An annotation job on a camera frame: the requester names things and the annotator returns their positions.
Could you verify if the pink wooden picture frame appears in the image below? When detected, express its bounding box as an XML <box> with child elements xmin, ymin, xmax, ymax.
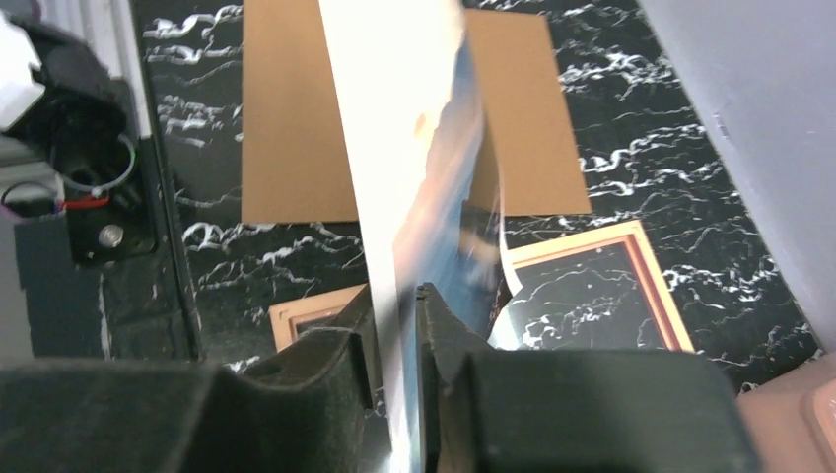
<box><xmin>267</xmin><ymin>219</ymin><xmax>696</xmax><ymax>354</ymax></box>

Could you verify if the clear acrylic sheet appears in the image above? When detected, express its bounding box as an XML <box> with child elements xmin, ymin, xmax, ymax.
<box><xmin>489</xmin><ymin>243</ymin><xmax>666</xmax><ymax>350</ymax></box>

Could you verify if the pink plastic storage box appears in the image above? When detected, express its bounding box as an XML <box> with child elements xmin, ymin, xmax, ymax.
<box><xmin>737</xmin><ymin>353</ymin><xmax>835</xmax><ymax>473</ymax></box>

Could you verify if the blue sky landscape photo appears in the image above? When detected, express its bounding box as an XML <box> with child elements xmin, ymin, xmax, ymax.
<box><xmin>320</xmin><ymin>1</ymin><xmax>509</xmax><ymax>472</ymax></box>

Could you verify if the brown cardboard backing board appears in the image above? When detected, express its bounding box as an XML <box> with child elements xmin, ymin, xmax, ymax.
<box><xmin>241</xmin><ymin>1</ymin><xmax>592</xmax><ymax>224</ymax></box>

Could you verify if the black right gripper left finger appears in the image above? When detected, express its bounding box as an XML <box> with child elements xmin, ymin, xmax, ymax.
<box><xmin>1</xmin><ymin>289</ymin><xmax>382</xmax><ymax>472</ymax></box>

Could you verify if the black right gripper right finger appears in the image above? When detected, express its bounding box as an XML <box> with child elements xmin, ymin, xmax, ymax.
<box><xmin>415</xmin><ymin>284</ymin><xmax>761</xmax><ymax>472</ymax></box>

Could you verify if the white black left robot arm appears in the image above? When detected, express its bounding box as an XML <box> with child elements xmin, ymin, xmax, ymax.
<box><xmin>1</xmin><ymin>12</ymin><xmax>158</xmax><ymax>266</ymax></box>

